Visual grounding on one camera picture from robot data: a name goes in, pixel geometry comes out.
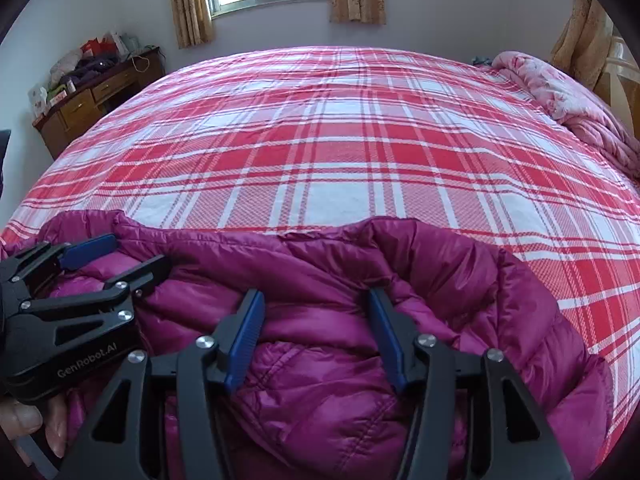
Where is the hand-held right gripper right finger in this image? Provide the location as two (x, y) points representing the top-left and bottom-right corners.
(367, 287), (573, 480)

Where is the pile of clothes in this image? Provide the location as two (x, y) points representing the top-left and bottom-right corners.
(47, 50), (121, 91)

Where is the red plaid bed sheet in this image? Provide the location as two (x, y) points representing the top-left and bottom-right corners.
(0, 46), (640, 461)

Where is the person's left hand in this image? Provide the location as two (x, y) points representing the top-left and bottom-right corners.
(0, 394), (69, 461)

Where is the brown wooden desk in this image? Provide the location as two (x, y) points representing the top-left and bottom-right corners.
(32, 47), (166, 161)

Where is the magenta down jacket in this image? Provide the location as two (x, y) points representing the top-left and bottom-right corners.
(0, 210), (615, 480)

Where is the wooden bed headboard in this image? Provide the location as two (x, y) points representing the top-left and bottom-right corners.
(597, 35), (640, 141)

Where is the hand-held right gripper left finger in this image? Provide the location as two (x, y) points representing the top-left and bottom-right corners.
(60, 288), (266, 480)

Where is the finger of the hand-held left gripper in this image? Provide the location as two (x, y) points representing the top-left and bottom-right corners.
(0, 234), (118, 306)
(20, 255), (173, 329)

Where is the pink floral quilt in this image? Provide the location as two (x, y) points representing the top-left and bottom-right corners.
(492, 51), (640, 181)

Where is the black flat object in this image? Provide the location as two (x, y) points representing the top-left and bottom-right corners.
(0, 130), (12, 196)

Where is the long yellow curtain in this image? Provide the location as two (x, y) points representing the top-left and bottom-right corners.
(550, 0), (621, 93)

